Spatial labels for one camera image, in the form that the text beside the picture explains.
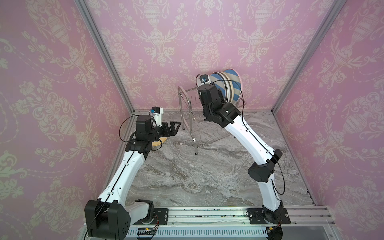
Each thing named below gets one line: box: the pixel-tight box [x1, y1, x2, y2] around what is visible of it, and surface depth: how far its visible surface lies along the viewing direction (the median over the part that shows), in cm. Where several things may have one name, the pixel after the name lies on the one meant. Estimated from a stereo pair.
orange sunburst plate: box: [219, 72, 230, 104], surface depth 74 cm
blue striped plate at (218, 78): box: [209, 71, 227, 102], surface depth 75 cm
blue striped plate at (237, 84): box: [223, 68, 242, 104], surface depth 79 cm
